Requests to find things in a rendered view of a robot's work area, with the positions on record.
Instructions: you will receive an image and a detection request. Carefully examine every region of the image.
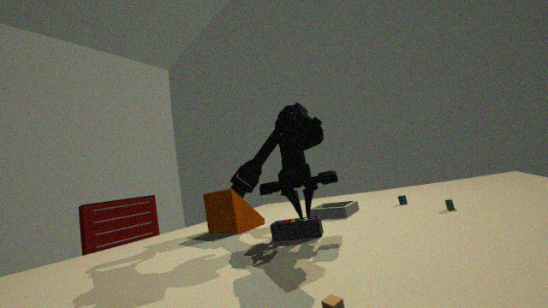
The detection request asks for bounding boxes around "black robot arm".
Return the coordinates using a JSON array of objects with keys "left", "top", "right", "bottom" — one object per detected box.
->
[{"left": 230, "top": 103, "right": 324, "bottom": 198}]

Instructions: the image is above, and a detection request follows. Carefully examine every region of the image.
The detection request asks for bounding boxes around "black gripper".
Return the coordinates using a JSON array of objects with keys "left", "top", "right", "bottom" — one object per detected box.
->
[{"left": 259, "top": 153, "right": 338, "bottom": 219}]

